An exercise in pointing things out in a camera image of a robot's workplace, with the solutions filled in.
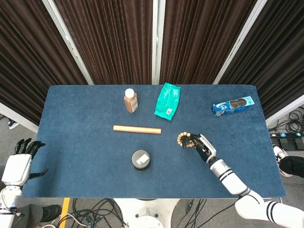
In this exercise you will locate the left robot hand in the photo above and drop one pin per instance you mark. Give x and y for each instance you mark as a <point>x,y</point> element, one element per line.
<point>16,168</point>

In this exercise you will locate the green snack bag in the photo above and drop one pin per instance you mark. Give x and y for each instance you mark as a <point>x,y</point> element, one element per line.
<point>167,99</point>

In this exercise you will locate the wooden rolling pin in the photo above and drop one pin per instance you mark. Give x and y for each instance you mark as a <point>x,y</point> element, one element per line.
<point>137,129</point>

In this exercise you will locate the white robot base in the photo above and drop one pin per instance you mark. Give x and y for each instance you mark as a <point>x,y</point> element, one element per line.
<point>145,213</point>

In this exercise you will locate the white sneaker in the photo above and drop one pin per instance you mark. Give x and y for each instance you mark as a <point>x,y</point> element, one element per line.
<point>280,154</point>

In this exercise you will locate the white partition base rail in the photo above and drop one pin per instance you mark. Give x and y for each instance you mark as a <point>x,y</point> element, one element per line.
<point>19,118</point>
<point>285,110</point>

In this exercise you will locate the black shoe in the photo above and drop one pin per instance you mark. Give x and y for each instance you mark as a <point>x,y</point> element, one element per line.
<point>51,212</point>

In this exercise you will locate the brown juice bottle white cap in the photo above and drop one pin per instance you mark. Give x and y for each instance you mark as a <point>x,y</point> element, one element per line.
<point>130,102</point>

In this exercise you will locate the black mesh pen holder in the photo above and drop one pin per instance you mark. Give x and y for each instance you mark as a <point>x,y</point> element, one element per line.
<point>141,159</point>

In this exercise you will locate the dark brown curtain panel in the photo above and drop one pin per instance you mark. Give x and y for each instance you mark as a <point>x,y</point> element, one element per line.
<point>280,54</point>
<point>202,40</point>
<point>111,40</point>
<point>28,59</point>

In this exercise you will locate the blue table cloth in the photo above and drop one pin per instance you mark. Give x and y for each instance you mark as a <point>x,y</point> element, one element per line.
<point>83,142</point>

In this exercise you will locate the black trouser leg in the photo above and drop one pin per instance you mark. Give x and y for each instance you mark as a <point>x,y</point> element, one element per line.
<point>294,166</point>

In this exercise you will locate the white partition post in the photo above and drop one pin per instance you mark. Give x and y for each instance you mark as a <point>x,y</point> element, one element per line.
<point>238,42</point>
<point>67,42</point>
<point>158,42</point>

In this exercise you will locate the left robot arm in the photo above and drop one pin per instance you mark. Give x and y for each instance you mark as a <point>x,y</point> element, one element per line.
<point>4,217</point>

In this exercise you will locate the blue cookie box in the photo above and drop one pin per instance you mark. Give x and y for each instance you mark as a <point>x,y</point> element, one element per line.
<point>234,106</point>

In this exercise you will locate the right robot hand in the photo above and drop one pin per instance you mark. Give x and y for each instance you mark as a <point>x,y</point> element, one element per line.
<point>205,148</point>

